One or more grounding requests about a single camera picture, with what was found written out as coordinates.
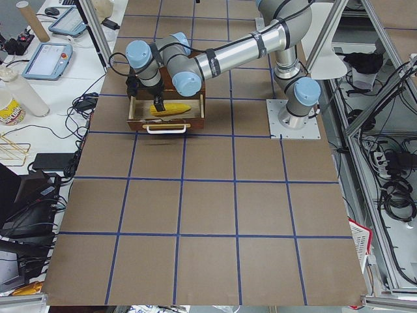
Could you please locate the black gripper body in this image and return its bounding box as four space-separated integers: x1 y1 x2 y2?
126 75 164 98

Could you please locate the dark wooden drawer box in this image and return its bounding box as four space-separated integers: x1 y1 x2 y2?
125 41 204 97

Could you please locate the yellow corn cob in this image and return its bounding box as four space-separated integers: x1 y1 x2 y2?
149 103 192 117

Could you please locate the wooden drawer with handle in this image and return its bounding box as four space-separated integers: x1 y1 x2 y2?
127 91 205 134

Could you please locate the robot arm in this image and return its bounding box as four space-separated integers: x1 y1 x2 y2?
125 1 313 109

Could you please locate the black power brick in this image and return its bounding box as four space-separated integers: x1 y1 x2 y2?
102 18 120 30

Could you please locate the near blue teach pendant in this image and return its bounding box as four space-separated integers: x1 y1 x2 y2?
22 43 73 81

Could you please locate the blue teach pendant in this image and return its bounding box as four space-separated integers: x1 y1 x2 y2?
48 6 86 37
22 43 73 81

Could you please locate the far blue teach pendant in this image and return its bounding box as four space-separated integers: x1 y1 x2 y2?
48 6 86 37

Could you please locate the cardboard tube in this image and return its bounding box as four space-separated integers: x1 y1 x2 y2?
16 1 50 42

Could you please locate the black computer mouse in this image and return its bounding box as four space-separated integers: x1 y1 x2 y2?
44 7 60 17

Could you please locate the frosted plastic bottle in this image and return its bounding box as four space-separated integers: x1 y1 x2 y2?
1 67 50 117

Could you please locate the popcorn paper cup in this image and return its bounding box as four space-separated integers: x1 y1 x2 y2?
0 89 26 126

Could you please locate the white chair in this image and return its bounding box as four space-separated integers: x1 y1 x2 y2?
302 0 347 80

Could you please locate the white red plastic basket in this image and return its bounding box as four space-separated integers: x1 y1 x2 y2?
349 218 373 272

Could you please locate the gold wire rack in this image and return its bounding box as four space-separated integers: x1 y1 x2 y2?
0 134 31 167

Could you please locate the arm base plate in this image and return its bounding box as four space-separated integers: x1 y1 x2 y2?
266 99 321 140

